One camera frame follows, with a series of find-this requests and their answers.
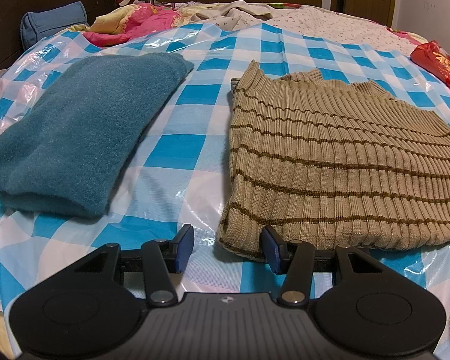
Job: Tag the crumpled beige cloth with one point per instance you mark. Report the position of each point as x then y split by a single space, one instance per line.
240 15

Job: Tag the blue pillow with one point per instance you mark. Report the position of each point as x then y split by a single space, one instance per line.
52 20

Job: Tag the pink floral quilt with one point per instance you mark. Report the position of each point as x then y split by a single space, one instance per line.
138 20

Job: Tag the blue white checkered plastic sheet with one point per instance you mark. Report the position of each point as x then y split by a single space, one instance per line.
195 127

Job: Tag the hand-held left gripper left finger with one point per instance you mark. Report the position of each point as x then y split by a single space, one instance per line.
182 249

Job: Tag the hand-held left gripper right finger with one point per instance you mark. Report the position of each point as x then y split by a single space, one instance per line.
272 251

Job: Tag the beige brown-striped ribbed sweater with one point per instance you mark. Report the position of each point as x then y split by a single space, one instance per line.
333 165

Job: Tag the white floral bedsheet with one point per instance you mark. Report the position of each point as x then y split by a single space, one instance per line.
333 26

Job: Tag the folded teal fleece sweater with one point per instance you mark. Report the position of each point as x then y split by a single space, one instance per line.
82 127

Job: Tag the red gold-printed bag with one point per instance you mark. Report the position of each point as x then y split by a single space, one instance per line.
437 63

